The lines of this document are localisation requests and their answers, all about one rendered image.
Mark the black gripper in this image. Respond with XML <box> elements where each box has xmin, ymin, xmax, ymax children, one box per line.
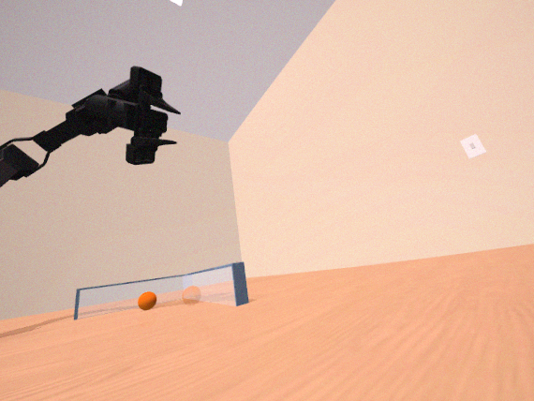
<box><xmin>104</xmin><ymin>66</ymin><xmax>181</xmax><ymax>165</ymax></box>

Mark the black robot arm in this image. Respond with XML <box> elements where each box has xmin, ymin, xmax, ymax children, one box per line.
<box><xmin>0</xmin><ymin>80</ymin><xmax>168</xmax><ymax>187</ymax></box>

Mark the low clear wall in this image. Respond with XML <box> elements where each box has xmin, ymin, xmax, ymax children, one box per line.
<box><xmin>75</xmin><ymin>266</ymin><xmax>236</xmax><ymax>320</ymax></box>

